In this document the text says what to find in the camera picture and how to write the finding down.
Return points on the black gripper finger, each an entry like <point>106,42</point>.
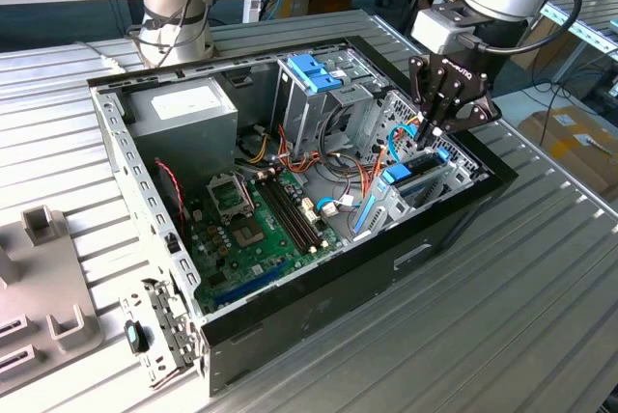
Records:
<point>425,85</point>
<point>475,114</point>

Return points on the hard disk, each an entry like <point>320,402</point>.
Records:
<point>397,174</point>

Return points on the grey metal disk bay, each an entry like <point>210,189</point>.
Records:
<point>388,205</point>

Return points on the large cardboard box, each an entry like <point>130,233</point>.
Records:
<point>570,152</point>

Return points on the grey metal drive cage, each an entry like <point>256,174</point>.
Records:
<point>309,114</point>

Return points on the metal slat side table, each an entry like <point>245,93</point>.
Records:
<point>598,22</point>

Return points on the black RAM slot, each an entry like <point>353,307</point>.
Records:
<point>291,212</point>
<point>297,210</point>
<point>285,215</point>

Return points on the black PC case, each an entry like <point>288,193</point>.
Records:
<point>338,297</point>

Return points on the CPU socket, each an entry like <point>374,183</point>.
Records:
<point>248,234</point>

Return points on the green motherboard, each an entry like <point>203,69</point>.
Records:
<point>270,258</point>

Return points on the grey power supply unit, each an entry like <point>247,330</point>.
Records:
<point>183,143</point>

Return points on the blue expansion slot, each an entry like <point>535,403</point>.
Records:
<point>251,283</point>

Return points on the black case fan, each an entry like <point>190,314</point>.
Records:
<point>169,191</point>

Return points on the small black teal latch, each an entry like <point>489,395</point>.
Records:
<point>135,336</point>

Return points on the grey parts rack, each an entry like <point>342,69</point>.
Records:
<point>48,278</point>

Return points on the grey camera box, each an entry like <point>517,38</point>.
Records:
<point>434,29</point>

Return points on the blue plastic drive bracket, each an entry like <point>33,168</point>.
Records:
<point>314,75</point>

